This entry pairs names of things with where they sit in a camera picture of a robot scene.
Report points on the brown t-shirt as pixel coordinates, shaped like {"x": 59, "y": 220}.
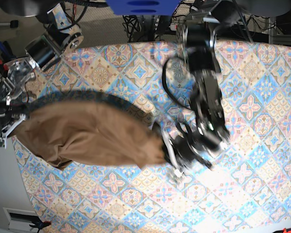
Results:
{"x": 90, "y": 133}

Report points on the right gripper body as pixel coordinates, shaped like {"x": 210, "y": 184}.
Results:
{"x": 8, "y": 122}

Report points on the white floor vent box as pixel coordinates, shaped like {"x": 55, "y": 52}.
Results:
{"x": 19, "y": 221}

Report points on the red clamp bottom edge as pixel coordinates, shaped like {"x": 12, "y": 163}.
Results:
{"x": 286, "y": 230}

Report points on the red black clamp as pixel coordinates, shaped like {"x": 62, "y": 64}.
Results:
{"x": 4, "y": 69}

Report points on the patterned tablecloth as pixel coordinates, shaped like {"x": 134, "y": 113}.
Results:
{"x": 250, "y": 185}

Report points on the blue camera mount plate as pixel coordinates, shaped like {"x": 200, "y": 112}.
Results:
{"x": 143, "y": 7}

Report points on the orange black spring clamp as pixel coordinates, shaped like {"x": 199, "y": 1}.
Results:
{"x": 39, "y": 224}

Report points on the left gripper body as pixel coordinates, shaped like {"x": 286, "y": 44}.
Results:
{"x": 181, "y": 155}

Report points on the black floor block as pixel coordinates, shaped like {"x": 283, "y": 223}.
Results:
{"x": 14, "y": 24}

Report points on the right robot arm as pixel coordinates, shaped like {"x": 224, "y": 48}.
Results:
{"x": 62, "y": 35}

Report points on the black power strip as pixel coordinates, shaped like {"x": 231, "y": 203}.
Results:
{"x": 176, "y": 27}

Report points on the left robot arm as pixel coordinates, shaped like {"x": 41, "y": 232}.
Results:
{"x": 196, "y": 37}

